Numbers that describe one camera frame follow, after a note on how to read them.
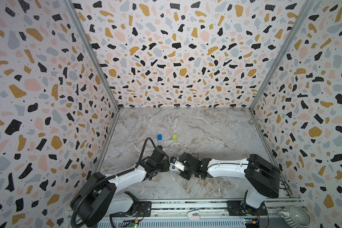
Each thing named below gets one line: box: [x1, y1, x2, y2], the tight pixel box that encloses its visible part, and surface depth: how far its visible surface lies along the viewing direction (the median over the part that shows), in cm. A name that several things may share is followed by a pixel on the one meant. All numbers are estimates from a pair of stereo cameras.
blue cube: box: [156, 134, 163, 141], surface depth 105 cm
